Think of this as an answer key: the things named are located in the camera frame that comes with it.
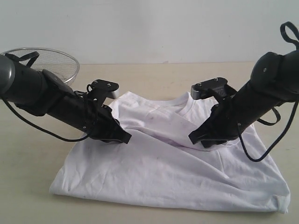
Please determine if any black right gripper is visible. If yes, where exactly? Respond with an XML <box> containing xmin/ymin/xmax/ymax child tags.
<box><xmin>188</xmin><ymin>99</ymin><xmax>255</xmax><ymax>148</ymax></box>

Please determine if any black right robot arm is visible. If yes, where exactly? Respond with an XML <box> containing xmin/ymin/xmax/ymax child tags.
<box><xmin>188</xmin><ymin>49</ymin><xmax>299</xmax><ymax>148</ymax></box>

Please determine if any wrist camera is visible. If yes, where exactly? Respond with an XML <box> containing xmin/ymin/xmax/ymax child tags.
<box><xmin>191</xmin><ymin>77</ymin><xmax>237</xmax><ymax>103</ymax></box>
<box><xmin>87</xmin><ymin>79</ymin><xmax>120</xmax><ymax>105</ymax></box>

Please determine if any white t-shirt red print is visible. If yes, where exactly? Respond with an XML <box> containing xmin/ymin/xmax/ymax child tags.
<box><xmin>50</xmin><ymin>92</ymin><xmax>291</xmax><ymax>213</ymax></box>

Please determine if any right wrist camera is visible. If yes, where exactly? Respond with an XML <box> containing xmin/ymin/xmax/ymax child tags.
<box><xmin>191</xmin><ymin>77</ymin><xmax>237</xmax><ymax>103</ymax></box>

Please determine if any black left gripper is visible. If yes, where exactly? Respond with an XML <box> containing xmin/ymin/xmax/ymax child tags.
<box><xmin>46</xmin><ymin>93</ymin><xmax>132</xmax><ymax>145</ymax></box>

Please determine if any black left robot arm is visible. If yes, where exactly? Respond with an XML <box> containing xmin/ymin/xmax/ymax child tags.
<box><xmin>0</xmin><ymin>51</ymin><xmax>131</xmax><ymax>143</ymax></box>

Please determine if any metal wire mesh basket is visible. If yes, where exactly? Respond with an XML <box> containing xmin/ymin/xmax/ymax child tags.
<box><xmin>1</xmin><ymin>47</ymin><xmax>80</xmax><ymax>86</ymax></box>

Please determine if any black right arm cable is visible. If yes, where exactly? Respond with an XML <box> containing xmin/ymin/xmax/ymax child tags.
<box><xmin>238</xmin><ymin>21</ymin><xmax>299</xmax><ymax>162</ymax></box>

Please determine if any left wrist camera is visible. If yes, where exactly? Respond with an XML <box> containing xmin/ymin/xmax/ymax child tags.
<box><xmin>87</xmin><ymin>79</ymin><xmax>120</xmax><ymax>105</ymax></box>

